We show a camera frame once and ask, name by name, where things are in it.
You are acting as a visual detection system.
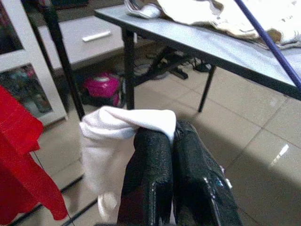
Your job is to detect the cream garment dark seams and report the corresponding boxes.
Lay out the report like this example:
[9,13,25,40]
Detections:
[124,0,164,19]

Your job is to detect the black power strip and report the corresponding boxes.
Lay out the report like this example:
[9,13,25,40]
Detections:
[173,67,189,80]

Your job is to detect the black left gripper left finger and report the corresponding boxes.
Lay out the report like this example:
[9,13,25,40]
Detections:
[117,126,175,226]

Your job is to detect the red shirt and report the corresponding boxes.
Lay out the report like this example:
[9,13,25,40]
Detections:
[0,84,69,226]

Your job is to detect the white drawer unit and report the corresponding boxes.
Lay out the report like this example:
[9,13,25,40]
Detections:
[37,15,138,71]

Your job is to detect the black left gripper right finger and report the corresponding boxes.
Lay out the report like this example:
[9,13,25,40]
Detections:
[173,120,244,226]

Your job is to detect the blue clothes hanger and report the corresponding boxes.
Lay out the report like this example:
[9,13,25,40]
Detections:
[234,0,301,90]

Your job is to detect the grey table black legs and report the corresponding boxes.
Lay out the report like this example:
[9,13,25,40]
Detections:
[94,4,301,113]

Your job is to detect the black clothes rack silver rail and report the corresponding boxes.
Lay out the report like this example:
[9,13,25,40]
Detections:
[42,0,86,121]

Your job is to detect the white T-shirt black print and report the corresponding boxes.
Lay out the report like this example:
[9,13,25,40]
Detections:
[79,105,177,224]

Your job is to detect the pink floor appliance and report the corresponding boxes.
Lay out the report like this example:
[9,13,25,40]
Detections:
[82,72,123,108]

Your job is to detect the white glass door cabinet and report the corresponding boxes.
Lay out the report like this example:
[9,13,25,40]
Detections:
[0,0,69,127]

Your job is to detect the white crumpled garment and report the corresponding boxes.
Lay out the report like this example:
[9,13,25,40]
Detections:
[156,0,301,45]

